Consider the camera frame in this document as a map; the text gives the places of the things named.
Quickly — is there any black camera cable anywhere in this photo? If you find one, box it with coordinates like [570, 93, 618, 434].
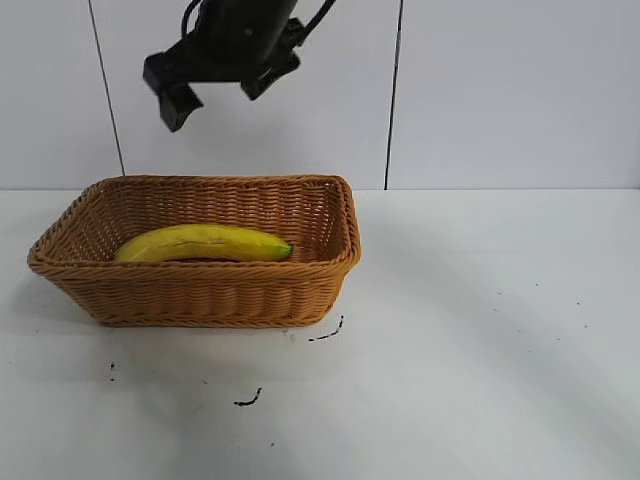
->
[178, 0, 202, 39]

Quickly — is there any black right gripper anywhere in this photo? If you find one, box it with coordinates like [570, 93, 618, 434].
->
[142, 0, 302, 134]

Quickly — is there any yellow banana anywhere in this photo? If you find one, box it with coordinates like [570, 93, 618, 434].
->
[114, 223, 295, 264]

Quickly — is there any tan woven wicker basket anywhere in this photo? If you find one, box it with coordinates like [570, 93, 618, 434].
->
[27, 173, 362, 330]

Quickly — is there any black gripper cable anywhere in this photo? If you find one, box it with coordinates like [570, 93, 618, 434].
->
[291, 0, 338, 39]

